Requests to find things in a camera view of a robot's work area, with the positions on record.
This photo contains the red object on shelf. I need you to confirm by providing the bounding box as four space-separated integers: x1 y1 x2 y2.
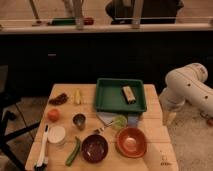
84 17 94 25

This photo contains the green plastic tray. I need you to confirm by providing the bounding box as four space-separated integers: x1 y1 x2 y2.
94 78 147 114

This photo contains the orange tomato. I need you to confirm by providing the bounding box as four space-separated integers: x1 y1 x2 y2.
47 109 60 122

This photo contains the green box on shelf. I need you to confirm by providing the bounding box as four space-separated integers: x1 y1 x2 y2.
50 18 75 26

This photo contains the green lettuce leaf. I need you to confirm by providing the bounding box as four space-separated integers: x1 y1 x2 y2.
112 115 127 130

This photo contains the metal fork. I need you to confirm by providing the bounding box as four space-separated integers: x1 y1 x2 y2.
93 123 113 134

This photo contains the blue grey cloth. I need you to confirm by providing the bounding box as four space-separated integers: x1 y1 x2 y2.
96 112 140 127

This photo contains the white paper cup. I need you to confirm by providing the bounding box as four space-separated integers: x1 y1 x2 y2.
48 126 66 145

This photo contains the dark maroon bowl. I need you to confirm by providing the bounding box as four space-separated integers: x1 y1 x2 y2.
81 134 108 163

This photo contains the white dish brush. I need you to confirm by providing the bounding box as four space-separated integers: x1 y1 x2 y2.
34 125 49 171

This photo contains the small metal cup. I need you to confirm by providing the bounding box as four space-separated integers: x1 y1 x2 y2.
73 113 86 131

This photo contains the black chair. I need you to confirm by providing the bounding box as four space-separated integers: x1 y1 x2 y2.
0 65 39 171

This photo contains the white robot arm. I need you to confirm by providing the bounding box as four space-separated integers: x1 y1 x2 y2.
159 63 213 125

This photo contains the orange bowl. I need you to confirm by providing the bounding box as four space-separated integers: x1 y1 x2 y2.
115 127 147 158

